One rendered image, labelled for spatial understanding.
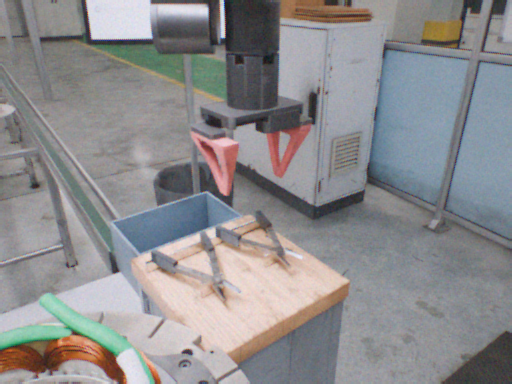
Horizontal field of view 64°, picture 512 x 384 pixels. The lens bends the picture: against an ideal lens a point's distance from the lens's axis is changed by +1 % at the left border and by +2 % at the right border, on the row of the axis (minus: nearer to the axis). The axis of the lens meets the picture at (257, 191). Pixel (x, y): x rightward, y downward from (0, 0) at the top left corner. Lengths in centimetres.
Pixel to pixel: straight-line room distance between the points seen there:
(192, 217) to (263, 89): 33
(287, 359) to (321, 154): 210
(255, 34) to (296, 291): 28
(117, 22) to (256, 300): 94
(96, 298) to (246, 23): 70
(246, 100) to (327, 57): 197
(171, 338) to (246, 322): 9
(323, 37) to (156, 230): 185
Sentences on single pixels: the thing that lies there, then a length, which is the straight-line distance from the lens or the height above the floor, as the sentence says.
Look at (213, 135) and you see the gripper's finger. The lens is 43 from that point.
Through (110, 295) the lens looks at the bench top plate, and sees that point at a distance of 96.
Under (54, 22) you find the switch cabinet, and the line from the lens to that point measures 1378.
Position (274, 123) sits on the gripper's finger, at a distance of 45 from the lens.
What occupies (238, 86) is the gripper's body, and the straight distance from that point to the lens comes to 44.
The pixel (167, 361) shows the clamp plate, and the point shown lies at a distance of 37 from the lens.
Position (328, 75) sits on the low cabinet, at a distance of 241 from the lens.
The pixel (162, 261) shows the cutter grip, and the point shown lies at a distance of 49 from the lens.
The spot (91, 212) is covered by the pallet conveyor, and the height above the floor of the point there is 76.
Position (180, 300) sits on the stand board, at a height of 107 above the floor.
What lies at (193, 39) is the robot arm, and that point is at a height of 133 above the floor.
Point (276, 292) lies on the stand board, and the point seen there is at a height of 106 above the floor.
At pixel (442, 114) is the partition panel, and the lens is 266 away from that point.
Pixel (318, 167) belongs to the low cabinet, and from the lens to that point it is 257.
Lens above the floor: 137
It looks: 26 degrees down
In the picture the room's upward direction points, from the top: straight up
